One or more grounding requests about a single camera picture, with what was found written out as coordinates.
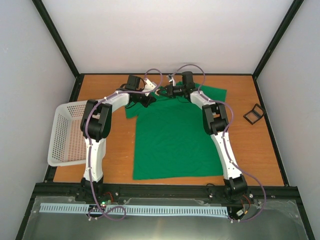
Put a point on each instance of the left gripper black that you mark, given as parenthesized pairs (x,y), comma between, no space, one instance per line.
(148,100)

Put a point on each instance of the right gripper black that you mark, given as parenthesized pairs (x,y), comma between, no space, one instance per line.
(168,89)

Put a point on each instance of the green t-shirt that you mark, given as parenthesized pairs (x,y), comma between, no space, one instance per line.
(170,141)

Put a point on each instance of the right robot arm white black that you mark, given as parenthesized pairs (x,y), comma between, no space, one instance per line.
(216,125)

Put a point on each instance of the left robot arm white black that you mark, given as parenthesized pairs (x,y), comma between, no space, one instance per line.
(96,125)

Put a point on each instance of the black brooch box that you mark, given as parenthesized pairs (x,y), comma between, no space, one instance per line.
(255,114)

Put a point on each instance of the white plastic basket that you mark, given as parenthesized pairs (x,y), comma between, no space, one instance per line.
(67,145)

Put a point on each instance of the small electronics board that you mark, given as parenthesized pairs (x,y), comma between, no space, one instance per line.
(106,198)

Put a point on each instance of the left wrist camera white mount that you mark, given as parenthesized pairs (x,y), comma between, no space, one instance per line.
(148,86)

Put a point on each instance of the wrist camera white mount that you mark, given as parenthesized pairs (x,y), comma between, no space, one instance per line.
(148,86)
(171,80)

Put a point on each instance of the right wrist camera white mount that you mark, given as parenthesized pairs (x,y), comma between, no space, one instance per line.
(171,80)

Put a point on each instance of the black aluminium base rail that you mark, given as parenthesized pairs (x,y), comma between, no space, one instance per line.
(207,193)

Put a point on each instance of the left black frame post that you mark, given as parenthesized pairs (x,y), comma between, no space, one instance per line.
(47,20)

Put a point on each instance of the black frame post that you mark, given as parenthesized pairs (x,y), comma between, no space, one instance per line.
(47,20)
(285,23)

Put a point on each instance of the light blue cable duct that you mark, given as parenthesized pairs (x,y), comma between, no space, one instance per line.
(138,210)

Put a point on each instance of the right black frame post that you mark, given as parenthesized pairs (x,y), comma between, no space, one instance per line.
(285,23)

